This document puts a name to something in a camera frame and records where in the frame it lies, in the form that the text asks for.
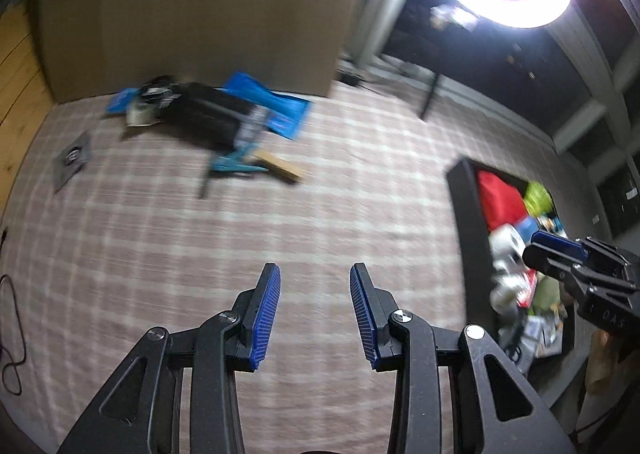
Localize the grey foil sachet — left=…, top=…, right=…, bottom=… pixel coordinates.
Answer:
left=52, top=130, right=93, bottom=192

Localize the blue cartoon card packet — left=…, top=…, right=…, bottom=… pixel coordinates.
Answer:
left=106, top=87, right=143, bottom=115

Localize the white shower cap packet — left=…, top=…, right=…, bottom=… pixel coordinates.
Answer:
left=125, top=102, right=161, bottom=127

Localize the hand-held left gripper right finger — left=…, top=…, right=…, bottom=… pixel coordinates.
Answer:
left=350, top=263, right=578, bottom=454

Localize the pale yellow cloth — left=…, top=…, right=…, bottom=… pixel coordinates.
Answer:
left=530, top=279, right=566, bottom=315

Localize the beige wooden board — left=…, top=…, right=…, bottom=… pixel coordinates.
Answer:
left=37, top=0, right=386, bottom=102

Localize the lime green ribbed item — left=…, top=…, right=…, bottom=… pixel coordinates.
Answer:
left=522, top=181, right=553, bottom=217

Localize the black coiled cable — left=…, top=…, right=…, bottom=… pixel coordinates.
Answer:
left=137, top=76, right=183, bottom=108

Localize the black plastic pouch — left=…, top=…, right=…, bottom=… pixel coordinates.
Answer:
left=160, top=82, right=251, bottom=150

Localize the teal clothespin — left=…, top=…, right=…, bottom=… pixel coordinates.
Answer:
left=210, top=147, right=268, bottom=175

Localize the black container box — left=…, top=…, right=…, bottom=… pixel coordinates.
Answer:
left=446, top=157, right=576, bottom=375

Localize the small wooden block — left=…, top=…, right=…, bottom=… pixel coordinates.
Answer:
left=255, top=150, right=305, bottom=183

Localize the black metal stand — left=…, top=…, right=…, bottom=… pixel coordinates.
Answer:
left=340, top=54, right=446, bottom=120

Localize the blue plastic packet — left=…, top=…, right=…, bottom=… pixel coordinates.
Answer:
left=222, top=72, right=311, bottom=140

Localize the red packet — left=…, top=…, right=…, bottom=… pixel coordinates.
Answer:
left=475, top=170, right=528, bottom=232

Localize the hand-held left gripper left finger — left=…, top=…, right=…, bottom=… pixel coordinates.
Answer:
left=57, top=263, right=282, bottom=454

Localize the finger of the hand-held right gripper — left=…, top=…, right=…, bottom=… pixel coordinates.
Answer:
left=531, top=231, right=587, bottom=262
left=522, top=243, right=583, bottom=285

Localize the person's right hand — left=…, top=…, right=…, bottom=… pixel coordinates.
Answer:
left=585, top=329, right=626, bottom=397

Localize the thin black cable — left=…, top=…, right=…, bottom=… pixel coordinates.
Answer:
left=0, top=229, right=28, bottom=395

